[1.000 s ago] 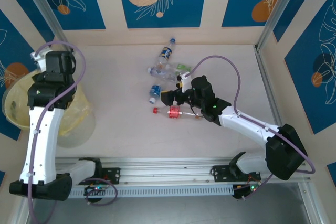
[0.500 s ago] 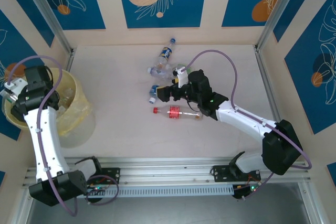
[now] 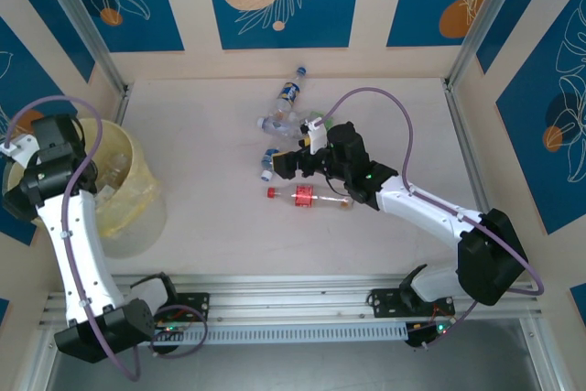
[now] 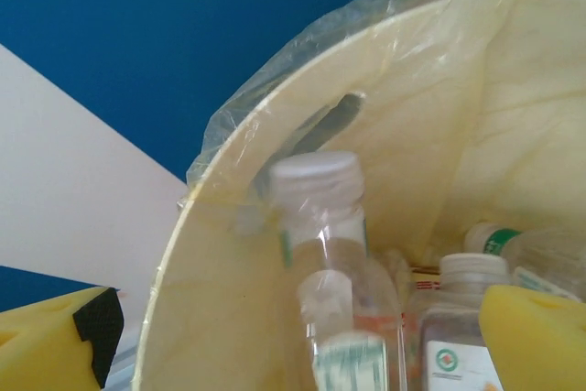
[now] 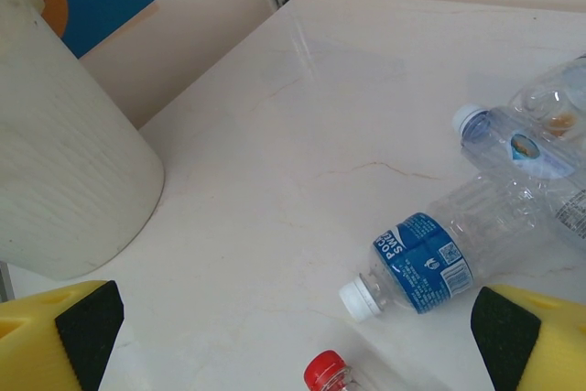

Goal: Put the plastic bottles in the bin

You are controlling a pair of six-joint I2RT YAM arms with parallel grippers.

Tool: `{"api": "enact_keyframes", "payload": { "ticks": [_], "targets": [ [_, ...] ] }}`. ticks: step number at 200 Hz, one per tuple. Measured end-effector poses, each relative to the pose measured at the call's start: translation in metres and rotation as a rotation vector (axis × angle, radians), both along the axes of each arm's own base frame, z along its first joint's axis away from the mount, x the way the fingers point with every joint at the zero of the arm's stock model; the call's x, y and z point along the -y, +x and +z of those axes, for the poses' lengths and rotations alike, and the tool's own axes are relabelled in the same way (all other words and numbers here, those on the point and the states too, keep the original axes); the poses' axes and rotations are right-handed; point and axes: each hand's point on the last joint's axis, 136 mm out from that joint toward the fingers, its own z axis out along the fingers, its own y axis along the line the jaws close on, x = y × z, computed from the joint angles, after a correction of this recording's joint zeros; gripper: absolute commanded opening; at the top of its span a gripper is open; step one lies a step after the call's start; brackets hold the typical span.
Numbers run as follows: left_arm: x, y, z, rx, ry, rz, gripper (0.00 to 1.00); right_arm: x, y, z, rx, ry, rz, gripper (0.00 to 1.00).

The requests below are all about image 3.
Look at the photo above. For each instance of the blue yellow label soda bottle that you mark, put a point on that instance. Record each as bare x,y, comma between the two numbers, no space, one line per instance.
289,91

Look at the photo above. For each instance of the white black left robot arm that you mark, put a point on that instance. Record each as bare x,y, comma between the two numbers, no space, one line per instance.
73,235

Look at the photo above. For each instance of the clear water bottle barcode label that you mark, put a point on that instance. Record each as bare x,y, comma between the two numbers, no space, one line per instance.
279,125

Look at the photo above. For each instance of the yellow plastic bin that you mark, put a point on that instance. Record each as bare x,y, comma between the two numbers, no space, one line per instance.
133,208

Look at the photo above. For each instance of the blue label bottle white cap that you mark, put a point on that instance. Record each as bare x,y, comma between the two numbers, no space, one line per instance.
270,156

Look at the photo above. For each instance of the red label red cap bottle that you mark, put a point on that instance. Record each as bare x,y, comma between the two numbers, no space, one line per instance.
303,195

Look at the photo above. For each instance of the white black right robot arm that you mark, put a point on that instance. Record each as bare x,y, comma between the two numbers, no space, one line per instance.
426,208

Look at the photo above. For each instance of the aluminium frame post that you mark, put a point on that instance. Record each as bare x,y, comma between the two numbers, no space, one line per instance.
80,11
484,11

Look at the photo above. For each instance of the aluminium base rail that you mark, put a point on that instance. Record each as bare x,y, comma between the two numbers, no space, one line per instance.
297,299

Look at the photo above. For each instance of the aluminium side rail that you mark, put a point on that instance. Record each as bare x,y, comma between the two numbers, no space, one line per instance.
122,107
458,111

